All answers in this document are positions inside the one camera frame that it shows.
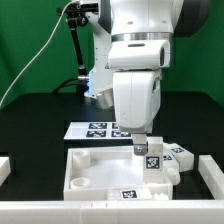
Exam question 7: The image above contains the white left obstacle wall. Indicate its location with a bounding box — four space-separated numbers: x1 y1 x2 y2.
0 157 11 186

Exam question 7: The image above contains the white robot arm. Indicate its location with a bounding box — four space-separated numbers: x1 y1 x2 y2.
78 0 210 156

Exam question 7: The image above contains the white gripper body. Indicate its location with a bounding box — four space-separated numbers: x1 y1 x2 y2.
108 40 170 134

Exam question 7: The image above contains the white cable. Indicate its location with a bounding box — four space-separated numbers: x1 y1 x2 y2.
0 0 81 108

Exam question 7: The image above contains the white square tabletop part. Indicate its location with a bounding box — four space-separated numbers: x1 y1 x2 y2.
64 146 173 201

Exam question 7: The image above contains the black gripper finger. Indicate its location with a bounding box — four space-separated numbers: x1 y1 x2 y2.
132 134 148 156

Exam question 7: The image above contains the black camera stand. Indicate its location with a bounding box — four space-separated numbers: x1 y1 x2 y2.
54 1 99 94

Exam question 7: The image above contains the white right obstacle wall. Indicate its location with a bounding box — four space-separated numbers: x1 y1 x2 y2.
198 155 224 200

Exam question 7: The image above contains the white base tag sheet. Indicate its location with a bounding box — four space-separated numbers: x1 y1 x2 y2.
64 122 131 140

